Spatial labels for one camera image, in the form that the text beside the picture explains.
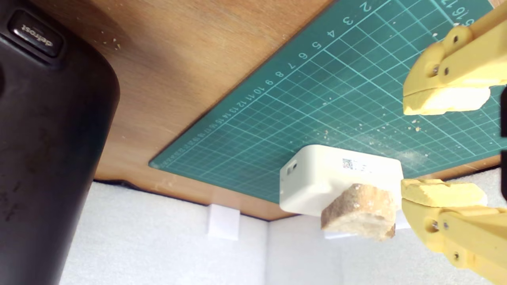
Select white block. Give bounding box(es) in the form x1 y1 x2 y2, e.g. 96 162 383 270
278 144 404 217

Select green cutting mat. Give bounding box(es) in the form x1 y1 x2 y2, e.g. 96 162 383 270
149 0 507 204

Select black two-slot toaster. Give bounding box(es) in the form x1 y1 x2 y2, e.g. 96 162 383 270
0 0 120 285

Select brown bread slice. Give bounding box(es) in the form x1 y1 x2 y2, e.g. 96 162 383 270
320 183 397 242

